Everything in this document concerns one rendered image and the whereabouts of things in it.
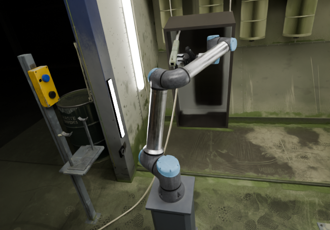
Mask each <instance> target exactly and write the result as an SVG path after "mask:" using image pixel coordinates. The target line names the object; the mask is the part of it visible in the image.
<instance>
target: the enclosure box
mask: <svg viewBox="0 0 330 230"><path fill-rule="evenodd" d="M235 27H236V22H235V18H234V15H233V11H224V12H214V13H204V14H193V15H183V16H173V17H169V19H168V21H167V23H166V25H165V27H164V29H163V30H164V37H165V47H166V54H167V61H168V67H169V71H170V70H174V66H172V67H170V65H169V60H170V55H171V51H172V46H173V42H174V40H176V35H177V31H179V30H180V34H179V39H178V40H179V43H180V44H179V50H178V54H181V53H187V52H186V51H185V49H186V47H187V46H189V48H190V49H191V50H192V52H193V53H194V54H195V56H196V55H198V54H199V53H205V52H207V37H208V36H212V35H219V36H220V37H228V38H231V37H232V38H235ZM233 54H234V51H229V52H227V53H226V54H224V55H223V56H221V57H220V60H219V63H218V64H210V65H209V66H207V67H206V68H205V69H203V70H202V71H201V72H199V73H198V74H196V75H195V76H194V77H192V78H191V81H190V83H188V84H187V85H186V86H183V87H181V88H178V91H177V99H176V105H175V116H176V122H177V127H200V128H228V119H229V105H230V93H231V80H232V66H233Z"/></svg>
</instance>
